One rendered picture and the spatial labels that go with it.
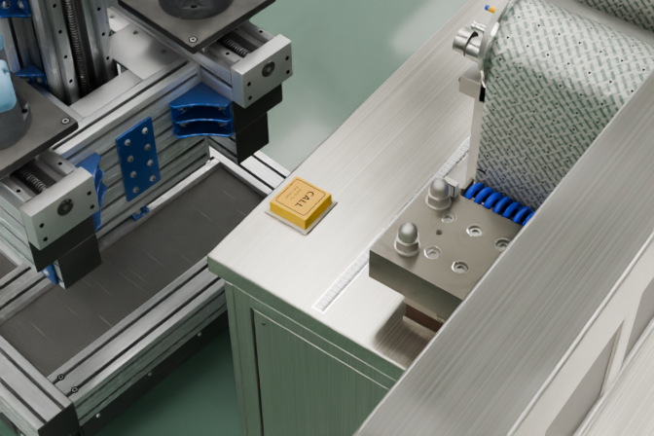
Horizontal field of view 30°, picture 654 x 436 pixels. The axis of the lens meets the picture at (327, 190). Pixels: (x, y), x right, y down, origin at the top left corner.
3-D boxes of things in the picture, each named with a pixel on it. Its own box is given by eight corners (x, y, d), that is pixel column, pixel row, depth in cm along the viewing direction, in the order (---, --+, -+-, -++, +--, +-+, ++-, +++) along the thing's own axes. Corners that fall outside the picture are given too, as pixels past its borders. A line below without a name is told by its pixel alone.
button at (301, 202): (296, 185, 194) (296, 174, 192) (332, 203, 191) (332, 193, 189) (269, 211, 190) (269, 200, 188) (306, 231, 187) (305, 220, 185)
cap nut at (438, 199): (434, 188, 175) (436, 166, 172) (455, 199, 174) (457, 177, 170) (419, 203, 173) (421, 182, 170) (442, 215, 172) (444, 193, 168)
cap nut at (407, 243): (403, 232, 170) (404, 210, 166) (425, 243, 168) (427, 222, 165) (388, 248, 168) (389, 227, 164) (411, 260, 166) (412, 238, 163)
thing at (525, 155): (476, 182, 177) (487, 88, 164) (623, 255, 168) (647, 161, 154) (474, 184, 177) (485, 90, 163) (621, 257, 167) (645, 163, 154)
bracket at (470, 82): (462, 168, 196) (479, 18, 174) (497, 185, 193) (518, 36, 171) (446, 187, 193) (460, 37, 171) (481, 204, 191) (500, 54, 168)
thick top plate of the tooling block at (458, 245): (429, 208, 181) (431, 180, 176) (679, 336, 164) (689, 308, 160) (368, 276, 172) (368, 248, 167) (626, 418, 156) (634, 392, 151)
